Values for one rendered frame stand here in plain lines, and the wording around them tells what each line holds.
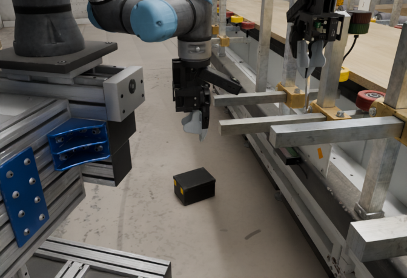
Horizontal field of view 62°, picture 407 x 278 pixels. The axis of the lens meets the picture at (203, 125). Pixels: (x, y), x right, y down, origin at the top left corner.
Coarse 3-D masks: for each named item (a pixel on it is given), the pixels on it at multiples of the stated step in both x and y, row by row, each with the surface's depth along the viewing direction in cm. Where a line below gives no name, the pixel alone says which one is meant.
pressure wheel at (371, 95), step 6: (366, 90) 92; (372, 90) 92; (360, 96) 88; (366, 96) 87; (372, 96) 88; (378, 96) 88; (384, 96) 88; (360, 102) 88; (366, 102) 86; (360, 108) 88; (366, 108) 87
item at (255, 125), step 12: (228, 120) 85; (240, 120) 85; (252, 120) 85; (264, 120) 85; (276, 120) 85; (288, 120) 85; (300, 120) 86; (312, 120) 87; (324, 120) 87; (228, 132) 84; (240, 132) 84; (252, 132) 85
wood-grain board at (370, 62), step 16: (240, 0) 328; (256, 0) 328; (256, 16) 225; (272, 16) 225; (272, 32) 175; (368, 32) 173; (384, 32) 173; (400, 32) 173; (352, 48) 140; (368, 48) 140; (384, 48) 140; (352, 64) 118; (368, 64) 118; (384, 64) 118; (352, 80) 110; (368, 80) 102; (384, 80) 102
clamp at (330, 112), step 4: (316, 100) 95; (312, 104) 95; (316, 104) 92; (316, 108) 92; (320, 108) 90; (324, 108) 89; (328, 108) 89; (332, 108) 89; (336, 108) 89; (312, 112) 94; (316, 112) 92; (320, 112) 90; (324, 112) 88; (328, 112) 87; (332, 112) 87; (336, 112) 87; (328, 116) 86; (332, 116) 85; (336, 116) 85; (348, 116) 85; (328, 120) 86; (332, 120) 84; (336, 120) 84
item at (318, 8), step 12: (312, 0) 70; (324, 0) 66; (300, 12) 72; (312, 12) 71; (324, 12) 68; (300, 24) 73; (312, 24) 67; (324, 24) 70; (336, 24) 69; (312, 36) 70; (324, 36) 70; (336, 36) 71
